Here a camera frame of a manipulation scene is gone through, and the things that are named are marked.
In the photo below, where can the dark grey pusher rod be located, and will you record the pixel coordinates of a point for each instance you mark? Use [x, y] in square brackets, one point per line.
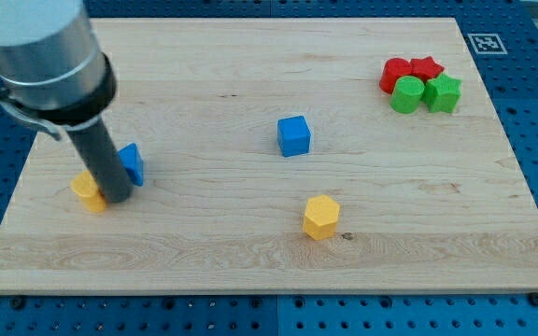
[100, 156]

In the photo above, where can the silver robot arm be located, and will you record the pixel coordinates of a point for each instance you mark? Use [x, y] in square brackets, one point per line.
[56, 80]

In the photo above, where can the yellow heart block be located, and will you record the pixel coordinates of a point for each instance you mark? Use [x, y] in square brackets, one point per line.
[86, 189]

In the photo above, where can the yellow hexagon block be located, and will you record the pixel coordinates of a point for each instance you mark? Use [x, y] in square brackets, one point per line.
[321, 217]

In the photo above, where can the blue triangle block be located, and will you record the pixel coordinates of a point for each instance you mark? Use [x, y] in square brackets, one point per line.
[132, 163]

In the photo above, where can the wooden board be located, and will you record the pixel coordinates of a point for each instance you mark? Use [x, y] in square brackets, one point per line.
[430, 203]

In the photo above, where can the blue cube block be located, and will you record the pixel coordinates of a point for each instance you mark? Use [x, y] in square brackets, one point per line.
[293, 136]

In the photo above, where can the red cylinder block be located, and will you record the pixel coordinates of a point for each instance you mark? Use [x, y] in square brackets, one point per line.
[394, 68]

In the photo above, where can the green cylinder block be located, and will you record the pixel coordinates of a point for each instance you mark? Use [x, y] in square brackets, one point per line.
[407, 94]

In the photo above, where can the red star block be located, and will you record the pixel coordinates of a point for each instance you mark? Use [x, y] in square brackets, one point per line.
[426, 68]

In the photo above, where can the green star block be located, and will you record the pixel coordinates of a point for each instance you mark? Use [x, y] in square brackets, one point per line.
[442, 93]

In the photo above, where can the white fiducial marker tag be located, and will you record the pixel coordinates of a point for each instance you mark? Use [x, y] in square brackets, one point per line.
[487, 44]

